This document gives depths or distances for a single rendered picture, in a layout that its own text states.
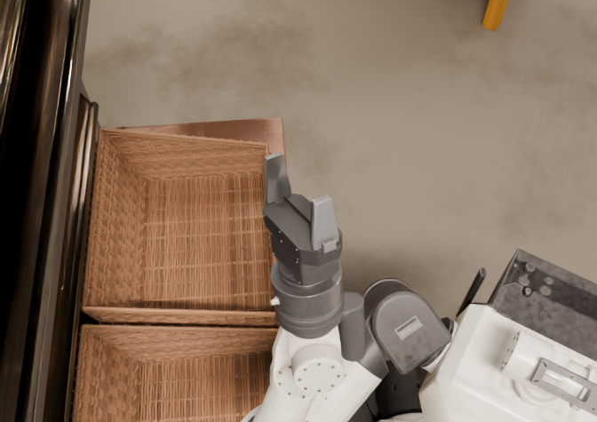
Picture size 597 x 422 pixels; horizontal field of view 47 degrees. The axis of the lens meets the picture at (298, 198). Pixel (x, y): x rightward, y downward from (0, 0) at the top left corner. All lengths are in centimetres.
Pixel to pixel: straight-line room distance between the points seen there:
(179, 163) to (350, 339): 131
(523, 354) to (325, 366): 27
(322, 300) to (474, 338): 33
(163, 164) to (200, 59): 125
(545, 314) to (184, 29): 263
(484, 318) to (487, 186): 187
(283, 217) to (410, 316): 33
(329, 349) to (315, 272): 13
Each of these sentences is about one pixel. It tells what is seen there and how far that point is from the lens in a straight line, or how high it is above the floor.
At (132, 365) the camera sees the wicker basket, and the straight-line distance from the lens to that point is 190.
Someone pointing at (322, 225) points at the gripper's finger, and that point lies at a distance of 73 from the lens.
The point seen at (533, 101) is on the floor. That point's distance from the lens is 327.
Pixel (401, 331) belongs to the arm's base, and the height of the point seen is 140.
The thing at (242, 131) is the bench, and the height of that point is 58.
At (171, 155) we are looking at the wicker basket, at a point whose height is 70.
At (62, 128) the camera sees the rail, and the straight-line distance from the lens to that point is 126.
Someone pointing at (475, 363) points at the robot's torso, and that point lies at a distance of 106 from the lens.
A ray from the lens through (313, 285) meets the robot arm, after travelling 81.
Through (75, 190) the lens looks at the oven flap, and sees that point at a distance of 176.
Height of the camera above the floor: 237
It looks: 58 degrees down
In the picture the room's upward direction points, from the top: straight up
